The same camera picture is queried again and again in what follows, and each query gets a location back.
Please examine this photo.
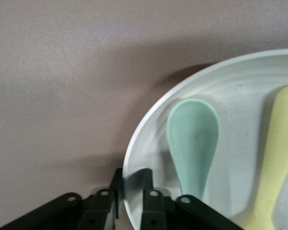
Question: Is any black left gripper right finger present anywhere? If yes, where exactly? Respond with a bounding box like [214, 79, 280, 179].
[124, 168, 243, 230]

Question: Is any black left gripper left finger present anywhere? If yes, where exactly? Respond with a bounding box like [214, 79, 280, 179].
[0, 167, 123, 230]

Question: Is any teal plastic spoon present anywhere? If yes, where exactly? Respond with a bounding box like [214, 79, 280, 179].
[167, 98, 219, 202]

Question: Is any white round plate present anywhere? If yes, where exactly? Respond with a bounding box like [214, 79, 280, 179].
[122, 47, 288, 230]

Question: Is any brown table mat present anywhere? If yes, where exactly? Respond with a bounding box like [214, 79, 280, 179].
[0, 0, 288, 230]

